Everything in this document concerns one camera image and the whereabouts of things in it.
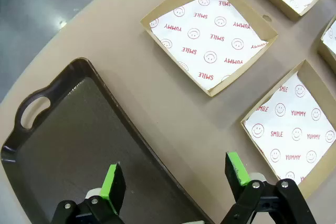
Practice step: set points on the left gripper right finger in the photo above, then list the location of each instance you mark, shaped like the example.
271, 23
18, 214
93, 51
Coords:
236, 171

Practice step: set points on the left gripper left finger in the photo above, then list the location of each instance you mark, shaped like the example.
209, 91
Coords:
113, 190

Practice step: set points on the brown plastic serving tray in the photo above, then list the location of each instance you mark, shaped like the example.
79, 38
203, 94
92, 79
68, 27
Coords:
78, 142

